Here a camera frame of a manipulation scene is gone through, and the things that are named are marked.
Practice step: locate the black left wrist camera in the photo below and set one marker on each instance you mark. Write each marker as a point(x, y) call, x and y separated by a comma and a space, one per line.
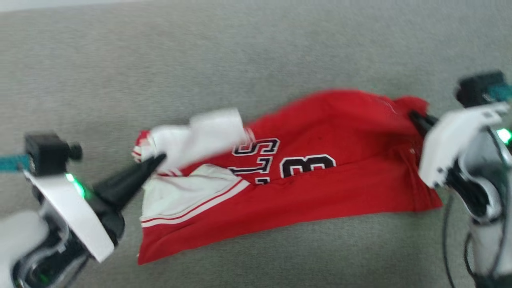
point(50, 154)

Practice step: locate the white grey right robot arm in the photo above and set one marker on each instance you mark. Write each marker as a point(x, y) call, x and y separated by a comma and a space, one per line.
point(486, 208)

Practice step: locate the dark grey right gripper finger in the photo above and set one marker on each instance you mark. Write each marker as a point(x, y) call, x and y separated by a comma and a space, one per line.
point(420, 128)
point(424, 117)

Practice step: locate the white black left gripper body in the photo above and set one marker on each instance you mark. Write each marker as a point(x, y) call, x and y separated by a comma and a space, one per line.
point(76, 212)

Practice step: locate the red white basketball jersey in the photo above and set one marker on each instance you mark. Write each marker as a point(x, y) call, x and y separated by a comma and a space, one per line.
point(304, 200)

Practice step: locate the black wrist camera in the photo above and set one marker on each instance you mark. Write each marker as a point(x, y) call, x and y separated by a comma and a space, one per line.
point(50, 154)
point(476, 88)

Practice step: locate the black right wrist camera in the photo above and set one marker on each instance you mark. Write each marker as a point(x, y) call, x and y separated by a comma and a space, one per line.
point(476, 88)

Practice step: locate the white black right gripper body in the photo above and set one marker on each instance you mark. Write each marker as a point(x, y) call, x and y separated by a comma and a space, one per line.
point(456, 140)

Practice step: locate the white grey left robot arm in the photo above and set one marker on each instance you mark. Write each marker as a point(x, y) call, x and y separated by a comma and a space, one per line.
point(28, 248)

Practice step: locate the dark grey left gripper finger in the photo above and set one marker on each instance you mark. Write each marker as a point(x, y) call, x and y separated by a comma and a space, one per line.
point(124, 190)
point(126, 176)

